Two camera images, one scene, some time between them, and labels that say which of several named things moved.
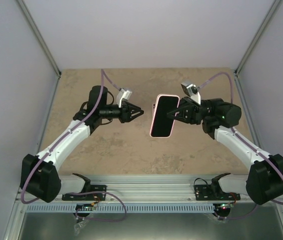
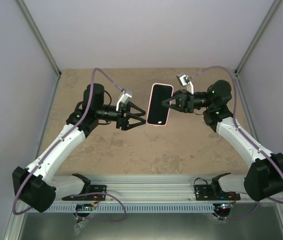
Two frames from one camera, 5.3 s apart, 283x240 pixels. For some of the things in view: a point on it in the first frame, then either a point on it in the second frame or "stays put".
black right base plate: x=213 y=192 stays put
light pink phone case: x=162 y=125 → x=148 y=116
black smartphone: x=163 y=124 → x=158 y=111
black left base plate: x=67 y=196 stays put
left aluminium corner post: x=25 y=10 stays put
